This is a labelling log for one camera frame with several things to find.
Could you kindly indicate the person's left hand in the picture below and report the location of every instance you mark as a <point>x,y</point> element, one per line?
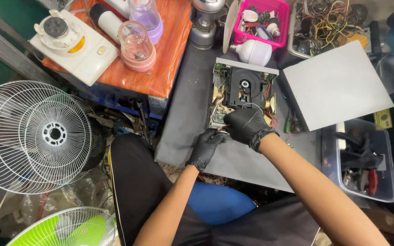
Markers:
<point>203,148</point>

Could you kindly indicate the person's right hand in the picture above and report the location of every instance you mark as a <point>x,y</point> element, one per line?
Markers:
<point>246,125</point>

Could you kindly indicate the person's left fingers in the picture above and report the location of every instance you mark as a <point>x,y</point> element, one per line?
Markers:
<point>217,136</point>

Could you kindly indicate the person's right fingers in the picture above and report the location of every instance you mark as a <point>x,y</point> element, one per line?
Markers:
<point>231,124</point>

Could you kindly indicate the disc player chassis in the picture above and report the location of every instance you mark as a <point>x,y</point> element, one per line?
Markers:
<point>241,92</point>

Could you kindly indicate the grey work mat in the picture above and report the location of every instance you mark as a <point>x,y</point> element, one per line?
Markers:
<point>190,116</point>

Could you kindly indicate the blue stool seat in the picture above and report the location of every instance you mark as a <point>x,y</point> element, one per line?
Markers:
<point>217,203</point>

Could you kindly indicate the white light bulb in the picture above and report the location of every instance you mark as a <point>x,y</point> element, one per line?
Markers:
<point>253,52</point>

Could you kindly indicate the orange wood-pattern table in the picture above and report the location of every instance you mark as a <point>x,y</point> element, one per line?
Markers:
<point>162,65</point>

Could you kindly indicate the person's black trousers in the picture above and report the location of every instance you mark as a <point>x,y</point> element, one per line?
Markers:
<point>142,191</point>

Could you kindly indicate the white round plate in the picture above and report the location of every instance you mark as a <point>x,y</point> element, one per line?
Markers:
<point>230,25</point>

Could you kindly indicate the pink plastic basket with parts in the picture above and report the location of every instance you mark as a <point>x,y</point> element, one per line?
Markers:
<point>263,22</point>

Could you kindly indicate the grey metal cover panel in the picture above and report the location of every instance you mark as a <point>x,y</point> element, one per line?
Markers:
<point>337,85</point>

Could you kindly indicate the pink blender jar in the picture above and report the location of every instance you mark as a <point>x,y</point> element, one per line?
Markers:
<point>137,47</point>

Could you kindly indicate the purple blender jar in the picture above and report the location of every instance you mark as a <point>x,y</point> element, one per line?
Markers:
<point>147,18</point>

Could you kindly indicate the clear plastic bin with tools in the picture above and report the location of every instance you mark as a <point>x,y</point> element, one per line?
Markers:
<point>364,160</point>

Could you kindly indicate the yellow multimeter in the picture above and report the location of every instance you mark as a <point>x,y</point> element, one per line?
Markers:
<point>383,119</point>

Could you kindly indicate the white black cylinder bottle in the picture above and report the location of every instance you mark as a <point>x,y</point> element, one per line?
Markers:
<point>106,21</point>

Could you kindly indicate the smaller white fan grille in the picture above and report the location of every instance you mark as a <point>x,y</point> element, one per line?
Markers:
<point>55,133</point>

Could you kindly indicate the white blender base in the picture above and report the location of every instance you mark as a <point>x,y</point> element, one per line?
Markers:
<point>74,46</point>

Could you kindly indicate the green fan with white grille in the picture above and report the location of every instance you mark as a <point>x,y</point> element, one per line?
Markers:
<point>67,229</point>

